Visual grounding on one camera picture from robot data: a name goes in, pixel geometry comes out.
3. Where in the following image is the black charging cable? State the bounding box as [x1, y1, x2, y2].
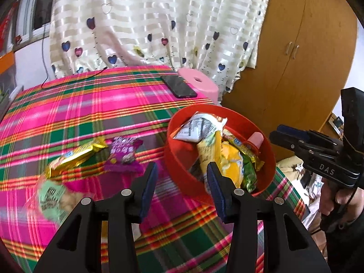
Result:
[40, 22, 108, 90]

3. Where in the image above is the heart patterned white curtain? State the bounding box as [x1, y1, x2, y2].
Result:
[50, 0, 269, 94]

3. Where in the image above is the red woven plastic basket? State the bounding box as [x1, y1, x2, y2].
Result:
[164, 104, 276, 206]

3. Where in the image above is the clear bag of peanuts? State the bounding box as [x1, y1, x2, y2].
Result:
[25, 174, 94, 226]

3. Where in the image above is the pink jelly cup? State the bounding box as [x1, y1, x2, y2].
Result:
[247, 132, 264, 150]

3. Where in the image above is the orange storage box lid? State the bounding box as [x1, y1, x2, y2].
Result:
[0, 51, 15, 74]

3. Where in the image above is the black smartphone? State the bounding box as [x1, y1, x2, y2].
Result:
[161, 75, 197, 99]

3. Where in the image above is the purple snack packet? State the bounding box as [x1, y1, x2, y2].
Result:
[104, 136, 143, 173]

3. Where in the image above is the person's right hand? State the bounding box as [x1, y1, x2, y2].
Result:
[320, 178, 363, 224]

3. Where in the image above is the colourful plaid tablecloth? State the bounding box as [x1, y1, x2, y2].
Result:
[0, 65, 307, 273]

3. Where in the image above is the small yellow candy packet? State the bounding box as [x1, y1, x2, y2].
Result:
[223, 129, 265, 171]

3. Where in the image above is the green snack packet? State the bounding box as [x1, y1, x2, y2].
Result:
[241, 155, 257, 193]

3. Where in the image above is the large yellow biscuit bag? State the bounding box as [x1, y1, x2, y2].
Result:
[197, 131, 244, 192]

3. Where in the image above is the brown wooden wardrobe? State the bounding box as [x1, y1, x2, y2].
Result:
[222, 0, 357, 134]

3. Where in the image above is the golden yellow snack bar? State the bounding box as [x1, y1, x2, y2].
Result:
[44, 137, 108, 179]

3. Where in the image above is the white orange snack bag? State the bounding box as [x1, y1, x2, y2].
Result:
[171, 112, 228, 143]

